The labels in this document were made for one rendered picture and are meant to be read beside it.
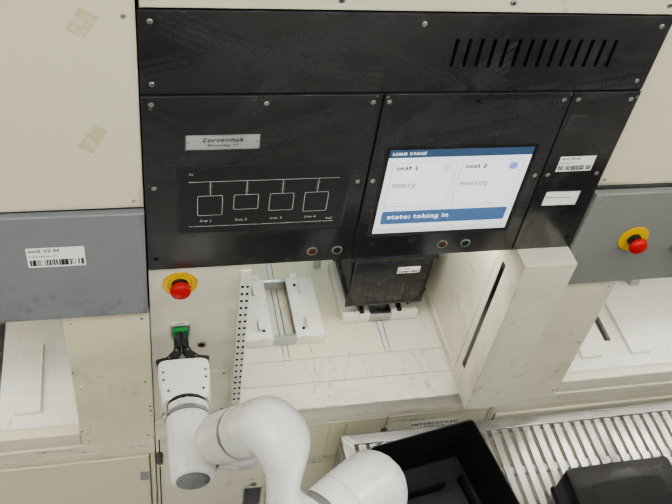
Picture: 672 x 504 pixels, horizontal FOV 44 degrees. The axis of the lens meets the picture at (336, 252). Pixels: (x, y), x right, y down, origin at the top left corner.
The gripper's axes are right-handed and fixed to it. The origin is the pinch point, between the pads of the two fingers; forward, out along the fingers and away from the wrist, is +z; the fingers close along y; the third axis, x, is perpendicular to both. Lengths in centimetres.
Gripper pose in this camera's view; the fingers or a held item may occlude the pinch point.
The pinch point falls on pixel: (181, 343)
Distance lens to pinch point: 176.9
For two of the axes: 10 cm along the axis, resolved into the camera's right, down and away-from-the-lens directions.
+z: -1.9, -7.2, 6.7
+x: 1.3, -6.9, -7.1
